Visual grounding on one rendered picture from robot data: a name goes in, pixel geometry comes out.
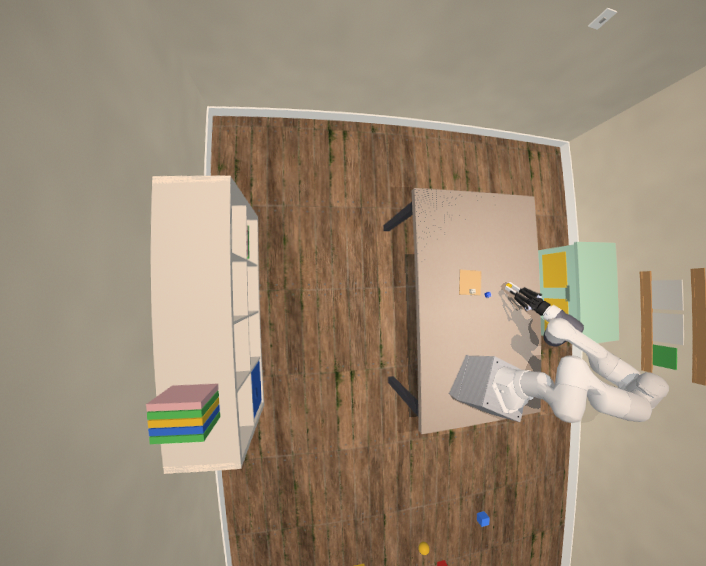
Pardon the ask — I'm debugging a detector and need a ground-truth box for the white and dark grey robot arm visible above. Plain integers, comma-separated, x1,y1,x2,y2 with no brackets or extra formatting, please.
492,305,669,423

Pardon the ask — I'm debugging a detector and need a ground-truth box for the light orange mat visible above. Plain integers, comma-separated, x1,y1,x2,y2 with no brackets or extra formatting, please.
459,270,481,295

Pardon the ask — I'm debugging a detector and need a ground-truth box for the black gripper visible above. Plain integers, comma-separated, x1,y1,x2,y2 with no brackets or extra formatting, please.
505,282,550,316

